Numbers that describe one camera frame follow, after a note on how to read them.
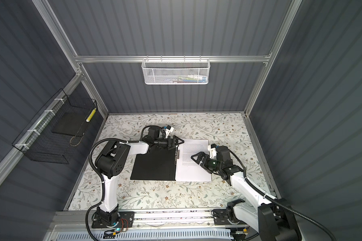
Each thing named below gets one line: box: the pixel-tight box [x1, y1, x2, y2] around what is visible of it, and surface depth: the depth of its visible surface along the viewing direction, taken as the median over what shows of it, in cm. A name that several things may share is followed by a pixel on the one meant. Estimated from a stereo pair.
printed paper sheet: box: [175, 138, 212, 182], surface depth 95 cm
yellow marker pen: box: [85, 107, 97, 123], surface depth 83 cm
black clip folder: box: [130, 146, 180, 181], surface depth 92 cm
